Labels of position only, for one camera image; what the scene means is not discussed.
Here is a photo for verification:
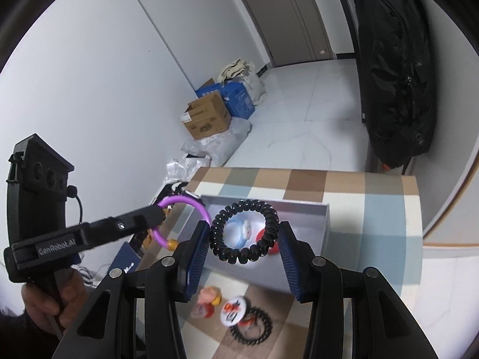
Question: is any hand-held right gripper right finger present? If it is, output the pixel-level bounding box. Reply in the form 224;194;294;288
278;221;439;359

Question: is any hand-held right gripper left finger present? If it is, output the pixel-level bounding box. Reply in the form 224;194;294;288
52;220;212;359

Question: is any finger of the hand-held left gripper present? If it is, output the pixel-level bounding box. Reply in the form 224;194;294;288
90;205;167;248

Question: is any black spiral hair tie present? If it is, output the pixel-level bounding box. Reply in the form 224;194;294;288
229;307;273;343
210;199;279;265

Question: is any small cartoon figurine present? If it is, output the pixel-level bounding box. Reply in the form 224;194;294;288
198;286;224;307

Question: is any grey cardboard box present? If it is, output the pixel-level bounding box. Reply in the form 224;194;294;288
176;194;331;300

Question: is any purple ring bracelet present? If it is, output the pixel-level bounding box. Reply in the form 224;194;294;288
150;195;212;251

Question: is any round white badge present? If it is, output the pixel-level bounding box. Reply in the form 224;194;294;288
220;296;251;325

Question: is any person's left forearm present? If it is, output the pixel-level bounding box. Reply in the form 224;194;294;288
0;312;57;359

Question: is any person's left hand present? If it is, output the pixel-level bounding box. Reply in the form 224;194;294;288
20;268;98;335

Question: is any blue shoe box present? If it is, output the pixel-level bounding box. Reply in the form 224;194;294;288
108;242;141;273

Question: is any red flower ornament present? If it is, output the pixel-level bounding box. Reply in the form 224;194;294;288
255;229;280;255

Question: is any black and white sneaker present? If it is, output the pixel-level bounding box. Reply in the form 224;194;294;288
170;182;201;200

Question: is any crumpled white plastic bag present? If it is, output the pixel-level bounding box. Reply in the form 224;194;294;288
165;156;212;188

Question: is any checkered tablecloth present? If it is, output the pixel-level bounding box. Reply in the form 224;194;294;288
133;167;425;359

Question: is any grey parcel bag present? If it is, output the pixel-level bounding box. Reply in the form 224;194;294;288
181;121;252;167

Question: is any brown cardboard box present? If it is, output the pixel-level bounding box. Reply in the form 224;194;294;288
180;92;233;141

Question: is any blue cardboard box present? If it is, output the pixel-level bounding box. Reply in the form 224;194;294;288
195;78;256;118

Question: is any beige folded cloth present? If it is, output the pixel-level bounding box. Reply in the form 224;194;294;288
218;60;257;83

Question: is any black backpack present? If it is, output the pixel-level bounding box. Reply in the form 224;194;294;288
354;0;438;169

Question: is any grey door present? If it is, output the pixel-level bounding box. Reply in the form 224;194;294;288
228;0;335;66

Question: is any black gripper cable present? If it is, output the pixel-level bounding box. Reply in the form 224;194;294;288
66;186;84;226

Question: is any light blue ring bracelet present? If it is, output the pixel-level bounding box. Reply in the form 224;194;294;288
225;216;254;249

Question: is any black metal door frame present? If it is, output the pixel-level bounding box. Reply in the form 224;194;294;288
335;0;362;57

